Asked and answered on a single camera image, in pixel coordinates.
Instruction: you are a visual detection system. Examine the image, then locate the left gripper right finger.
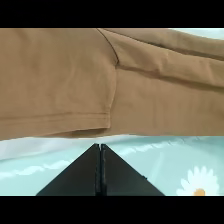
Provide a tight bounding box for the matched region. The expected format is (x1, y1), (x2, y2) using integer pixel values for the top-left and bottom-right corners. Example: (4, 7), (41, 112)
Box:
(99, 143), (166, 197)

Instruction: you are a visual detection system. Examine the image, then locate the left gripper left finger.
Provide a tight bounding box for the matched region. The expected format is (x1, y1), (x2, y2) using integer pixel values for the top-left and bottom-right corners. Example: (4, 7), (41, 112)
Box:
(35, 143), (101, 197)

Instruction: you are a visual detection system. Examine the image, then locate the brown T-shirt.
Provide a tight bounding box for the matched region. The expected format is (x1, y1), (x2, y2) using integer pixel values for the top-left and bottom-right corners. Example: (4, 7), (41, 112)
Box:
(0, 27), (224, 142)

